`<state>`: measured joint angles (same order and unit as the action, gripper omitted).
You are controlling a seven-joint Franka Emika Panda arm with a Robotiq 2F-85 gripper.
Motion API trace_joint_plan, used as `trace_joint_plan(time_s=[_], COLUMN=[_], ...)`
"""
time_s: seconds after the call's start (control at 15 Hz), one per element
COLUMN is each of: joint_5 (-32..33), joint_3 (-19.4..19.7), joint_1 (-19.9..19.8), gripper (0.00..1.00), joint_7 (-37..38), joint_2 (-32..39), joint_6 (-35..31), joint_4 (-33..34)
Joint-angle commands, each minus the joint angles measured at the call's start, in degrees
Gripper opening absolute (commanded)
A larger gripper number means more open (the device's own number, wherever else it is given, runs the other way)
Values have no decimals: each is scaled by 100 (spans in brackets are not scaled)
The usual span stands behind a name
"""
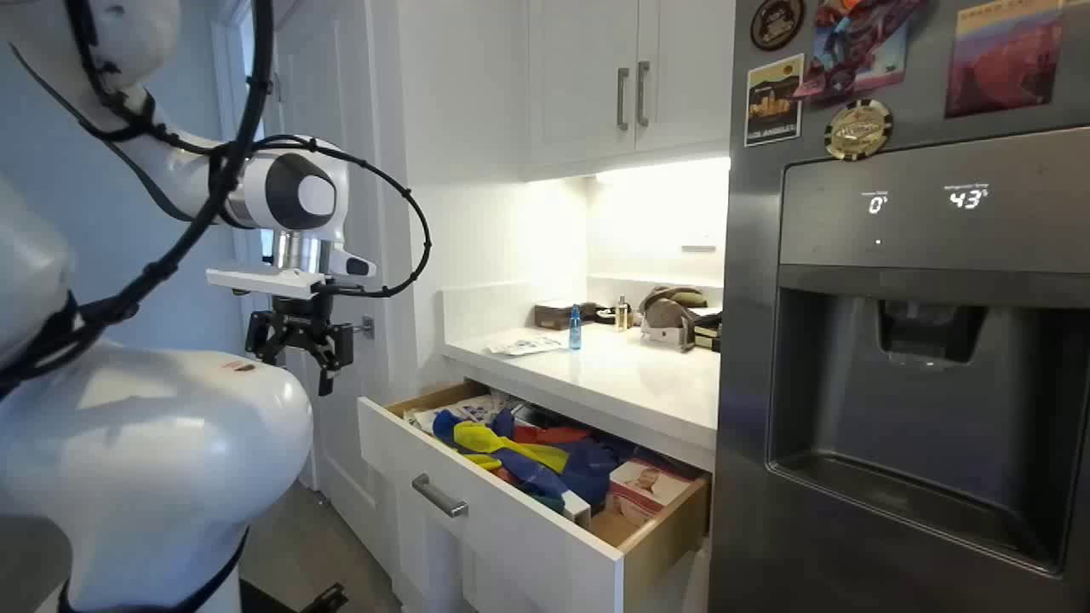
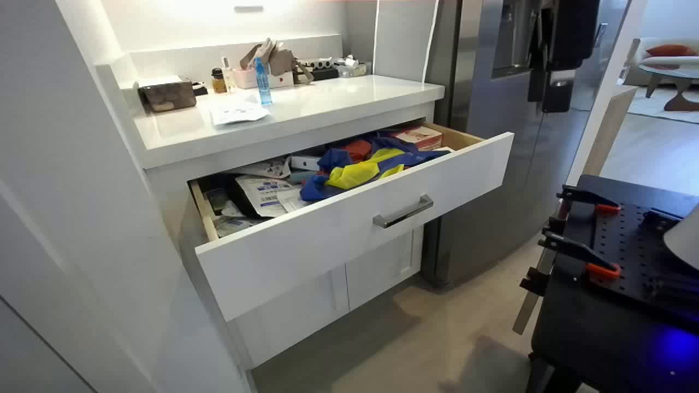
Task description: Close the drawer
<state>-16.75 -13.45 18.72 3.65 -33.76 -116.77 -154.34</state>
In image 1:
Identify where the red white box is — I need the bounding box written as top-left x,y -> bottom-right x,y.
611,459 -> 693,526

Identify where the white kitchen drawer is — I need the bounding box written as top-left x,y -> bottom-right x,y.
357,386 -> 707,613

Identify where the white paper on counter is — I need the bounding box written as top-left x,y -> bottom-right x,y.
484,330 -> 564,362

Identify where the white upper cabinet left door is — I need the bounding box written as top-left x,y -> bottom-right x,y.
529,0 -> 637,169

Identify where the round dark fridge magnet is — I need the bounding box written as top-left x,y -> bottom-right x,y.
751,0 -> 809,52

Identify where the cabinet handle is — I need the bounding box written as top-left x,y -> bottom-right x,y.
613,67 -> 629,132
637,60 -> 652,131

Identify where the left upper cabinet handle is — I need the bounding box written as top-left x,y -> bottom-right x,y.
613,67 -> 629,132

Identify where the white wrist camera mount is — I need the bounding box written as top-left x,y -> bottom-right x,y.
203,258 -> 374,300

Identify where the square yellow black magnet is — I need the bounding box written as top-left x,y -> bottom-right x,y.
742,56 -> 803,148

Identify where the white cabinet door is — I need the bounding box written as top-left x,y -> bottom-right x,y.
637,0 -> 735,154
529,0 -> 637,169

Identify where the colourful figure magnet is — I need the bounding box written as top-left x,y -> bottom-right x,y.
797,0 -> 930,106

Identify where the red landscape picture magnet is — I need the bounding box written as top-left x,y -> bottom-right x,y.
944,0 -> 1066,120

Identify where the small blue bottle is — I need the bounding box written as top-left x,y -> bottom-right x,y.
570,303 -> 583,352

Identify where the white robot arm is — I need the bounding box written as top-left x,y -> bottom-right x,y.
0,0 -> 346,613

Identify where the metal drawer handle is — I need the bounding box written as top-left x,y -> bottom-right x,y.
412,473 -> 470,518

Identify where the dark steel refrigerator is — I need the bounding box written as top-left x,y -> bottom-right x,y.
707,0 -> 1090,613

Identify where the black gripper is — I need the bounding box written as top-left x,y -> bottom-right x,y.
245,296 -> 353,395

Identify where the blue yellow cloth bundle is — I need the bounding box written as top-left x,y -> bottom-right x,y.
434,409 -> 627,518

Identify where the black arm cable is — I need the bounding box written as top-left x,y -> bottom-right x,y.
0,0 -> 436,403

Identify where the round gold poker chip magnet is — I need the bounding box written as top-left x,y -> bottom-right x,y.
823,99 -> 891,165

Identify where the white upper cabinet right door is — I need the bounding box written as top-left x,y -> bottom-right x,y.
637,0 -> 735,154

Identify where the right upper cabinet handle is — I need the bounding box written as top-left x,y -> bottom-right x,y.
637,60 -> 652,131

